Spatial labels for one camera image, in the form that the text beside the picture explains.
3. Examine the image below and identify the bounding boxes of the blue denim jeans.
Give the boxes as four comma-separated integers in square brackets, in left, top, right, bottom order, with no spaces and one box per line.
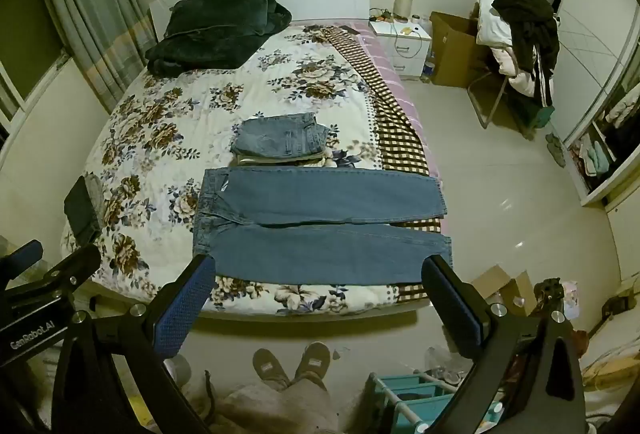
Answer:
[193,166,451,285]

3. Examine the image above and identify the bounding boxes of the small open cardboard box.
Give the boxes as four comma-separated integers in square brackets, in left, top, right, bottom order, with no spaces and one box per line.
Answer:
[471,265,537,316]

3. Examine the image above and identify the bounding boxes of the black grey folded cloth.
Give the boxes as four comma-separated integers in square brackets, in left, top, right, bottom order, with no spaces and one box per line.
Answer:
[64,173,105,246]

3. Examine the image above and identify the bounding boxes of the teal plastic rack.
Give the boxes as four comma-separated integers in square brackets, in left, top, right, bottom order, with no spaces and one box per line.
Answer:
[366,372,454,433]

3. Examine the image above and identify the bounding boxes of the left shoe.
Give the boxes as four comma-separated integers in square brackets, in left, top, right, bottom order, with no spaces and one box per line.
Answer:
[252,348,291,391]

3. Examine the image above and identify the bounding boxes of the shoe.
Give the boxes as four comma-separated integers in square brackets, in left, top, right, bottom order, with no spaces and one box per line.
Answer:
[295,342,331,386]
[252,348,291,391]

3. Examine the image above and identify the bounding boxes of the right shoe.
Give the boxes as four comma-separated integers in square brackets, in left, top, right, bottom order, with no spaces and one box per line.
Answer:
[295,342,331,386]

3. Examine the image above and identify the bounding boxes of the brown checkered blanket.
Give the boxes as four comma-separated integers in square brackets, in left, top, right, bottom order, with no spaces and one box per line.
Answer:
[319,25,444,302]

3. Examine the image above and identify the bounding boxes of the floral bed blanket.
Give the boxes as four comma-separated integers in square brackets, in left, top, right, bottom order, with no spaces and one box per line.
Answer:
[82,24,425,318]

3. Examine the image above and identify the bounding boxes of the folded blue jeans stack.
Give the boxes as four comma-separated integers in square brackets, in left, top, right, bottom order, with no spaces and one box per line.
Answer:
[231,113,330,164]

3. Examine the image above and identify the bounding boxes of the white wardrobe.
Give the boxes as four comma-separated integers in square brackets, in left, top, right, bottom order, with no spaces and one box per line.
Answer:
[548,0,639,205]

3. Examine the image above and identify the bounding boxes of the large brown cardboard box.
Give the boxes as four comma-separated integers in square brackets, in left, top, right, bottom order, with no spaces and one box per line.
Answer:
[430,11,491,88]

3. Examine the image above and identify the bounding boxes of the white bedside table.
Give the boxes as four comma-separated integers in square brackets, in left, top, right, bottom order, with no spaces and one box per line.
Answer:
[370,21,432,78]

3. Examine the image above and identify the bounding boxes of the grey green curtain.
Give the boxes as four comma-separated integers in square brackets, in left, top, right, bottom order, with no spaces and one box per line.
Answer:
[49,0,156,111]

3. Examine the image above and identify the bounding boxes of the dark green folded blanket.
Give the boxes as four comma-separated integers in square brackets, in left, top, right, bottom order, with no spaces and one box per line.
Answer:
[145,0,292,77]

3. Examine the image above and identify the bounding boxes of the beige table lamp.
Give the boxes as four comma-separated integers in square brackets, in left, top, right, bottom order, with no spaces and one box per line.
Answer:
[393,0,413,21]

